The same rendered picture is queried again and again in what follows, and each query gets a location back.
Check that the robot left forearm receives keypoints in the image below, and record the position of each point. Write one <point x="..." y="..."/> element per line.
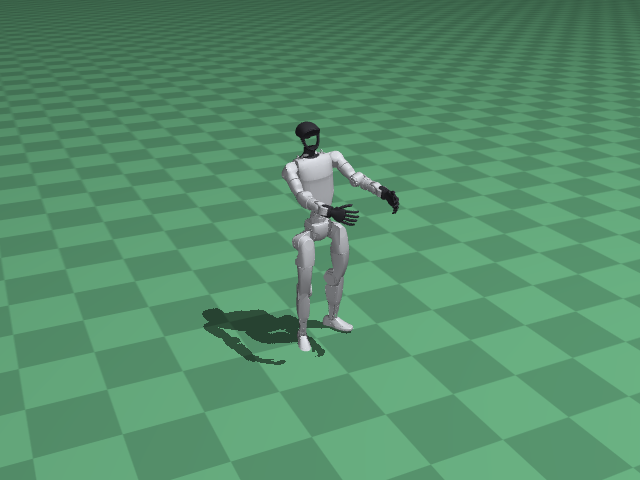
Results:
<point x="372" y="186"/>

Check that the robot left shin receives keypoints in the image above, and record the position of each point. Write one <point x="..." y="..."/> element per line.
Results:
<point x="334" y="295"/>

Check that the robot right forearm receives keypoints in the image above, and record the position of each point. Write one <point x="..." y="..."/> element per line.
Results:
<point x="311" y="203"/>

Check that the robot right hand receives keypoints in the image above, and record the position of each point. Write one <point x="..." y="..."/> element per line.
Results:
<point x="339" y="214"/>

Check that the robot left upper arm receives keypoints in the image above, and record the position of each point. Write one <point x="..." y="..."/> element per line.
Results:
<point x="339" y="162"/>

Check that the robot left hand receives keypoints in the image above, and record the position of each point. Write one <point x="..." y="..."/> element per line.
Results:
<point x="391" y="198"/>

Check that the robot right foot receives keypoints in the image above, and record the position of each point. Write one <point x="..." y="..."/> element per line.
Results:
<point x="303" y="342"/>

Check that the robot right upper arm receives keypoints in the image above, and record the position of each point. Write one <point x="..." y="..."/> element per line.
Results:
<point x="289" y="173"/>

